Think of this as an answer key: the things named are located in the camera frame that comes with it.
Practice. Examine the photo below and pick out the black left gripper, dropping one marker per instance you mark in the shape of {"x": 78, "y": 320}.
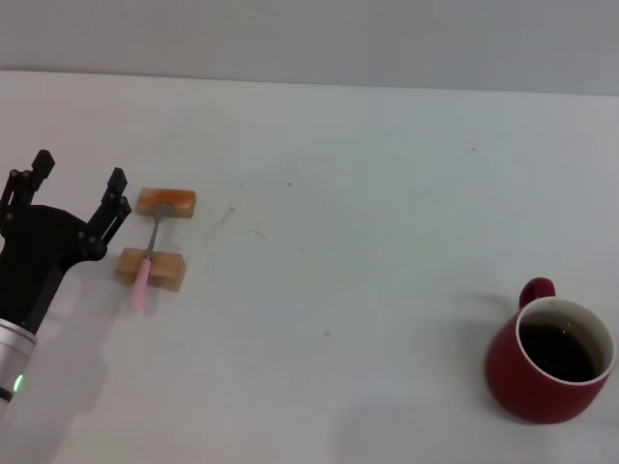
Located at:
{"x": 34, "y": 251}

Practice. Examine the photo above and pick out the red cup with coffee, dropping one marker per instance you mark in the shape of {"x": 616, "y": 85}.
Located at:
{"x": 508, "y": 372}

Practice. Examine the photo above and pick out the orange stained wooden block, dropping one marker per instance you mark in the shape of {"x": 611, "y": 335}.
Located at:
{"x": 184, "y": 203}

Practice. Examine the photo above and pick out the plain notched wooden block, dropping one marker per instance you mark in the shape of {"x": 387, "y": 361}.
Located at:
{"x": 167, "y": 268}

